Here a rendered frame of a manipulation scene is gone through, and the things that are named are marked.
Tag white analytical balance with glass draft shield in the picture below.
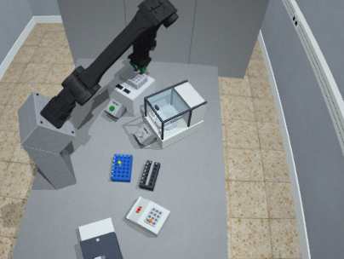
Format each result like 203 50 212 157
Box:
135 80 207 149

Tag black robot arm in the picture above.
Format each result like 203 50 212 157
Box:
40 0 179 129

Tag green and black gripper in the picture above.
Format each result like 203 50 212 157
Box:
128 50 152 74

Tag blue tube rack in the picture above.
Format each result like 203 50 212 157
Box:
111 154 133 182

